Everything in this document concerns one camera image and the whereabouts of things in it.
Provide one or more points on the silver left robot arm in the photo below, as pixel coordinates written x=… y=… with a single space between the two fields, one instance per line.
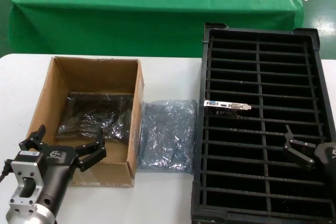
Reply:
x=31 y=216

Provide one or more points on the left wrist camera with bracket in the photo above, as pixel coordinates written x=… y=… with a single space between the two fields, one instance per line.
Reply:
x=26 y=171

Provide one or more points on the green tablecloth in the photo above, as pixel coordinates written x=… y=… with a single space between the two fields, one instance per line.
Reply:
x=131 y=11

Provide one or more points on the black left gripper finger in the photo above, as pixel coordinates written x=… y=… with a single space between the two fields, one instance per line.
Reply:
x=32 y=142
x=92 y=151

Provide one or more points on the translucent antistatic bag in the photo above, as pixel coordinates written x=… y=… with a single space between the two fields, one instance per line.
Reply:
x=78 y=103

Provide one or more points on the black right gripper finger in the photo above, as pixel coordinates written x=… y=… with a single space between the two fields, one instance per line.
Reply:
x=299 y=157

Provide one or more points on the large open cardboard box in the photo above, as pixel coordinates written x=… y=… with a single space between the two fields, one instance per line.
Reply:
x=86 y=77

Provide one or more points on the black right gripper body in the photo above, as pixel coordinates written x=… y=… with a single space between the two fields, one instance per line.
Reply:
x=328 y=155

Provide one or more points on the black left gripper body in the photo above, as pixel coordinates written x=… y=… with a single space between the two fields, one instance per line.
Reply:
x=60 y=171

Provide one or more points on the pile of empty antistatic bags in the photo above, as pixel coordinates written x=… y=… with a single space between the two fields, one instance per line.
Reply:
x=168 y=134

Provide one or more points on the black slotted container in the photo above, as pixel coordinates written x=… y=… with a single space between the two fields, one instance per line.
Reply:
x=262 y=182

